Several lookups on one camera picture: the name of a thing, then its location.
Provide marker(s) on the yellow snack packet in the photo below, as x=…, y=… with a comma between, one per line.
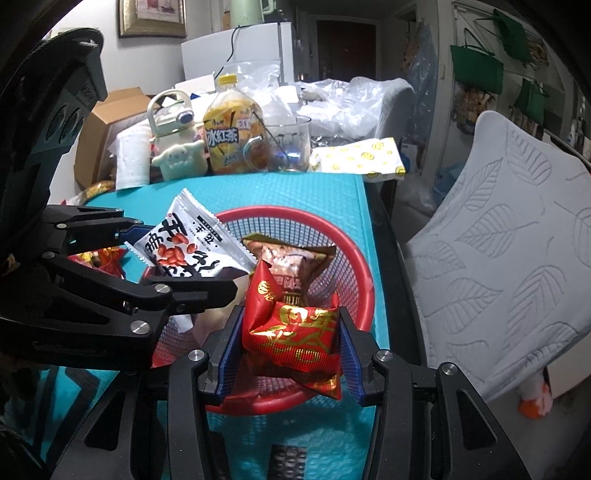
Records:
x=97, y=189

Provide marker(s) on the dark red snack packet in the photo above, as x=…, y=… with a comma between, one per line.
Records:
x=101, y=258

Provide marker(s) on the orange white plush toy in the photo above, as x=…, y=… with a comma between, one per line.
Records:
x=533, y=406

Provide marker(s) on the white box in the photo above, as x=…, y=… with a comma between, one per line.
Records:
x=194, y=85

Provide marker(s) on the brown patterned bag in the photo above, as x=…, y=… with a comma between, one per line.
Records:
x=473, y=110

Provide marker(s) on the framed picture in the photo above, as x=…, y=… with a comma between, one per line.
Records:
x=152, y=18

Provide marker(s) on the green electric kettle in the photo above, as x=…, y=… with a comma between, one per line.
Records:
x=244, y=11

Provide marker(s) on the white fridge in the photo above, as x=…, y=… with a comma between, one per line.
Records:
x=258, y=46

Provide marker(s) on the clear zip bag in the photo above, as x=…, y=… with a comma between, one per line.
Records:
x=268, y=74

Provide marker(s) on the red gold-print snack packet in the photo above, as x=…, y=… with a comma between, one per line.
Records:
x=291, y=332

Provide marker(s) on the yellow smiley paper bag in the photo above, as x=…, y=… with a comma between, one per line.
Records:
x=355, y=157

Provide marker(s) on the dark wooden door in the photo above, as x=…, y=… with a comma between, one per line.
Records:
x=346, y=46

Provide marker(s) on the large green tote bag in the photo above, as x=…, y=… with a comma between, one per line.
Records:
x=475, y=69

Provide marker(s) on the brown gold snack packet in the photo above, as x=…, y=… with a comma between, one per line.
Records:
x=295, y=263

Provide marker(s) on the white bottle with plush cover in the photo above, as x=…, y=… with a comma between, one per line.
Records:
x=173, y=124

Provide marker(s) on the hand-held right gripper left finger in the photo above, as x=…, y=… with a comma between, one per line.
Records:
x=228, y=350

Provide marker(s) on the white paper roll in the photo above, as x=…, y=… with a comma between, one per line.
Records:
x=134, y=161

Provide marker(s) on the white red-print snack packet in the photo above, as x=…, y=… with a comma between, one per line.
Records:
x=194, y=235

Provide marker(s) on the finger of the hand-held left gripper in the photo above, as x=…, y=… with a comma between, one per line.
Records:
x=138, y=232
x=198, y=293

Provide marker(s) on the open cardboard box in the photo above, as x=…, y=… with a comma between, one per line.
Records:
x=101, y=138

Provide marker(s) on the red plastic mesh basket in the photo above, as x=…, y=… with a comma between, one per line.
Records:
x=341, y=249

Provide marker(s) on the grey leaf-pattern chair cushion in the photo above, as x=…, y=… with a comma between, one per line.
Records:
x=498, y=230

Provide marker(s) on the pile of clear plastic bags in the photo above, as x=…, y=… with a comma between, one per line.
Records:
x=360, y=101

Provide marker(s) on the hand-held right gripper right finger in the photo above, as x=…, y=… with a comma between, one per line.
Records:
x=351, y=355

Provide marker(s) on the yellow iced tea bottle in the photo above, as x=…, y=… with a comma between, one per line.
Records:
x=226, y=134

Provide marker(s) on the clear glass mug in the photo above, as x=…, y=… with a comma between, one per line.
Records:
x=286, y=143

